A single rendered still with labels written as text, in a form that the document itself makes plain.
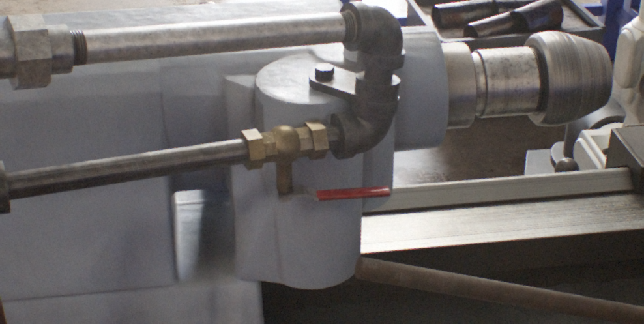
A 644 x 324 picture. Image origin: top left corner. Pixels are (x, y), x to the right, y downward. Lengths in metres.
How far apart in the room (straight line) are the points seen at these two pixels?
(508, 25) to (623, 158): 1.84
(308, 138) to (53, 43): 0.20
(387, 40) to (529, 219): 0.54
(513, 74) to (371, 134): 0.21
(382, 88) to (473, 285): 0.17
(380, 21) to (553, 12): 2.50
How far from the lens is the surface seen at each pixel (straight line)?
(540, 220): 1.21
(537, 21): 3.14
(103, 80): 0.81
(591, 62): 0.93
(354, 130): 0.73
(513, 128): 3.13
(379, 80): 0.73
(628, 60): 1.89
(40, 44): 0.62
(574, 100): 0.92
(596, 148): 2.39
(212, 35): 0.66
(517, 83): 0.91
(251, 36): 0.67
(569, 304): 0.83
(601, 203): 1.27
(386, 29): 0.71
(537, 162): 2.63
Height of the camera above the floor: 1.51
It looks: 30 degrees down
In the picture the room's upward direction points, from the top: straight up
